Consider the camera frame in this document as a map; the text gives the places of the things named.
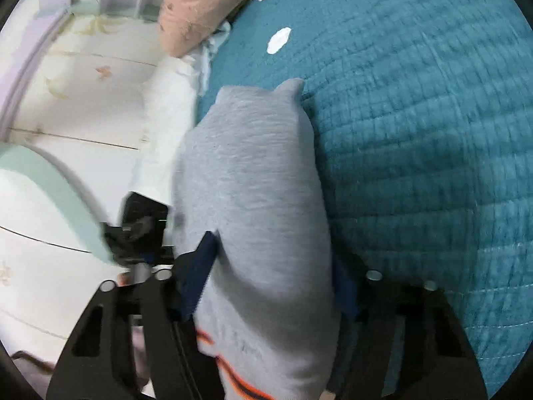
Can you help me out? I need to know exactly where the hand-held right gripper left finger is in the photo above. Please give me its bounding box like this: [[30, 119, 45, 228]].
[[46, 231, 218, 400]]

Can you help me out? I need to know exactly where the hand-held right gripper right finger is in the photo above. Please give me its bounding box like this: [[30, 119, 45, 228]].
[[329, 254, 488, 400]]

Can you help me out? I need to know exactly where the grey and navy jacket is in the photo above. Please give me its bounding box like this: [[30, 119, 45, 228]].
[[171, 78, 340, 400]]

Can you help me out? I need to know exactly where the white pillow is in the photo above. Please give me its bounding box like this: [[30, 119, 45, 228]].
[[131, 54, 209, 205]]

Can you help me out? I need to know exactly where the white wardrobe with butterflies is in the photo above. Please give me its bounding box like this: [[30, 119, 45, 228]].
[[0, 12, 167, 355]]

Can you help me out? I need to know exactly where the teal quilted bed cover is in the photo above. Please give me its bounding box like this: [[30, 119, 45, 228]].
[[196, 0, 533, 398]]

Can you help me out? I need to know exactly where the light blue striped sheet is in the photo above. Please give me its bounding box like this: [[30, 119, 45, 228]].
[[199, 21, 232, 96]]

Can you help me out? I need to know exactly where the pink quilt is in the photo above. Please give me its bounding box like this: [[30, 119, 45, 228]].
[[157, 0, 277, 58]]

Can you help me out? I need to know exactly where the mint green bed frame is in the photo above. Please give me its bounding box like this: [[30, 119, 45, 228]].
[[0, 144, 115, 265]]

